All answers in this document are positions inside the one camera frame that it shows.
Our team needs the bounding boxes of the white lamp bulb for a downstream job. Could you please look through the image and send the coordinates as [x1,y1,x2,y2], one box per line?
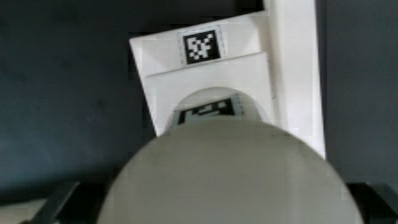
[97,93,367,224]

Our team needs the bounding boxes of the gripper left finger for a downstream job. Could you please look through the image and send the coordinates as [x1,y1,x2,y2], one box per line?
[24,181,109,224]

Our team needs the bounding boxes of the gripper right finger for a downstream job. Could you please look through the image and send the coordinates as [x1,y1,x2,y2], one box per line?
[349,182,398,224]

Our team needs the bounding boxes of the white lamp base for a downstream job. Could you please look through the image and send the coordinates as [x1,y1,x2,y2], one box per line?
[130,13,278,134]

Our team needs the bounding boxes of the white border wall frame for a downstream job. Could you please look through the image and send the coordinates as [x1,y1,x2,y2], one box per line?
[264,0,326,156]

